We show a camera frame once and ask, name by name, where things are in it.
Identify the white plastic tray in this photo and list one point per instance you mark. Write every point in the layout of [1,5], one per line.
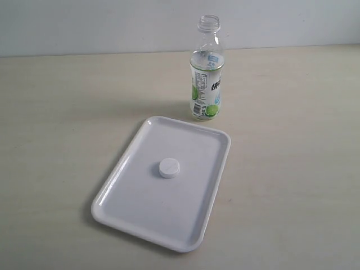
[172,213]

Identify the white bottle cap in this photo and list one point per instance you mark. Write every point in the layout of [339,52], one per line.
[169,168]

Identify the clear plastic water bottle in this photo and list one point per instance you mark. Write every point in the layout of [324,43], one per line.
[207,62]

